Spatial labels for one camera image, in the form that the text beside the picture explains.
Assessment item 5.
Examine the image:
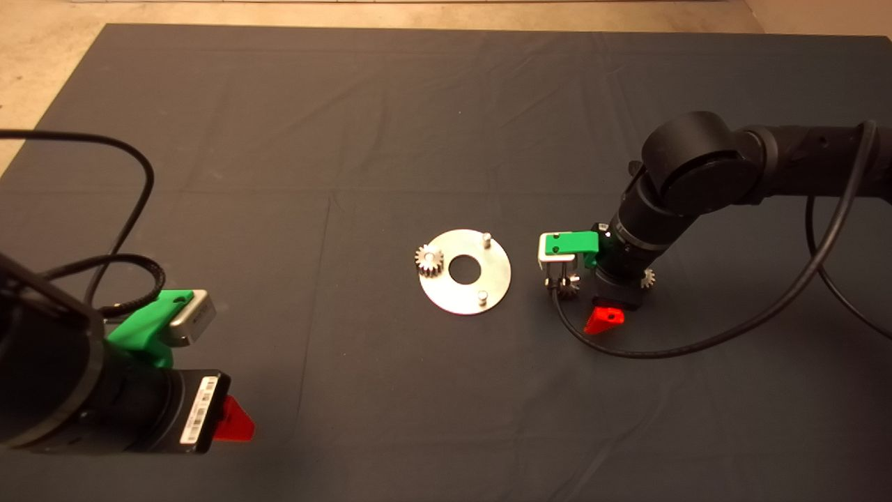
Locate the black hanging right arm cable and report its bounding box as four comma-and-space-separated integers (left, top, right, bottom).
806, 195, 892, 342

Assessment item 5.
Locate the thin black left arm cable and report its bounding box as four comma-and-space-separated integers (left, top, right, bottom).
0, 129, 155, 307

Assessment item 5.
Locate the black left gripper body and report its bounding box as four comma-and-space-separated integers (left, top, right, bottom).
157, 368, 232, 455

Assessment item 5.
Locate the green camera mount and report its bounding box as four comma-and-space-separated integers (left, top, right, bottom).
544, 231, 601, 269
106, 289, 196, 369

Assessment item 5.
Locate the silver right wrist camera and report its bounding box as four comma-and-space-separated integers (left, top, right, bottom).
538, 234, 579, 287

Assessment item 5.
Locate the green left camera mount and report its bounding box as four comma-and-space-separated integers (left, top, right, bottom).
106, 289, 196, 369

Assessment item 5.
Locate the round metal carrier plate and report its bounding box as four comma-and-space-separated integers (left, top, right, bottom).
418, 229, 512, 316

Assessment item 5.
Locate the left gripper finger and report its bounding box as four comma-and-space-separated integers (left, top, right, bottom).
211, 395, 256, 443

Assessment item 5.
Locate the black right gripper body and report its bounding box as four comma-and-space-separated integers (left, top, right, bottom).
592, 265, 646, 311

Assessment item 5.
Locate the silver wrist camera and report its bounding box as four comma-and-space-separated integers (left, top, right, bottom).
167, 290, 217, 347
538, 234, 579, 287

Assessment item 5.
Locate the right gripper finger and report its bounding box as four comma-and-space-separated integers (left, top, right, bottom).
584, 305, 626, 335

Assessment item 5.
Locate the dark grey table cloth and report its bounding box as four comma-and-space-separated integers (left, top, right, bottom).
0, 23, 892, 502

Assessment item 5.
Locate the green right camera mount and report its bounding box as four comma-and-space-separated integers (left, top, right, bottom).
544, 231, 601, 269

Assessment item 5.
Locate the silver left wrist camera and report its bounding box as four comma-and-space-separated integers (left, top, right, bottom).
167, 290, 217, 347

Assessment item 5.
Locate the braided black left arm cable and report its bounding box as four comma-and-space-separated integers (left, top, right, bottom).
38, 253, 167, 320

